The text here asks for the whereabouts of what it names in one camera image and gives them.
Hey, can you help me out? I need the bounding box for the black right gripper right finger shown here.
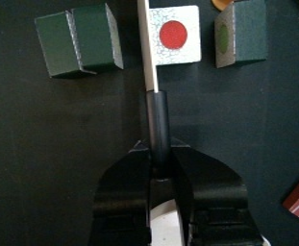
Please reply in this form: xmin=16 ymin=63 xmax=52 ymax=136
xmin=170 ymin=137 xmax=265 ymax=246

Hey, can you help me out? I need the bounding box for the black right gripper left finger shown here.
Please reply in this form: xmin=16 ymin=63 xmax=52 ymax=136
xmin=88 ymin=139 xmax=151 ymax=246

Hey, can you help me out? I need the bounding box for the white paper sheet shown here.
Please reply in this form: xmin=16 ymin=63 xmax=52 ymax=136
xmin=137 ymin=0 xmax=175 ymax=181

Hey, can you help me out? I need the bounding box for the orange toy cap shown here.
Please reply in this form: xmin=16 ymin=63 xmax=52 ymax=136
xmin=211 ymin=0 xmax=235 ymax=12

